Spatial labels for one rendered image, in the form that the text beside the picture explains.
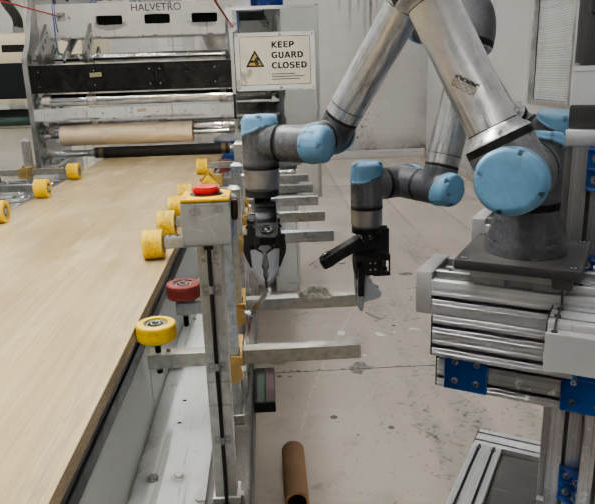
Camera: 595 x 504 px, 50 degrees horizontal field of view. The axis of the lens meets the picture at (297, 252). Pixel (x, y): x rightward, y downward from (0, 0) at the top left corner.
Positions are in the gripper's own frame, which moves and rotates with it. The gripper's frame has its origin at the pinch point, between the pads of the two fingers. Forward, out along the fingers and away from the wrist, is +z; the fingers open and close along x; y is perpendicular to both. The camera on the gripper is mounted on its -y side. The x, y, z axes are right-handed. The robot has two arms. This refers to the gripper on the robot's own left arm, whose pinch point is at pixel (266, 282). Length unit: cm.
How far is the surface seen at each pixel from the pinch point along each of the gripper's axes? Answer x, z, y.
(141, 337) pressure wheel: 25.0, 6.1, -12.1
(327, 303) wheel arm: -14.5, 10.8, 14.6
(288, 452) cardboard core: -5, 88, 70
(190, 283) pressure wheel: 18.3, 4.6, 16.0
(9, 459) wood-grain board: 35, 5, -54
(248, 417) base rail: 4.9, 25.0, -12.3
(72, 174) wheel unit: 94, 2, 187
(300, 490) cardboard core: -8, 87, 48
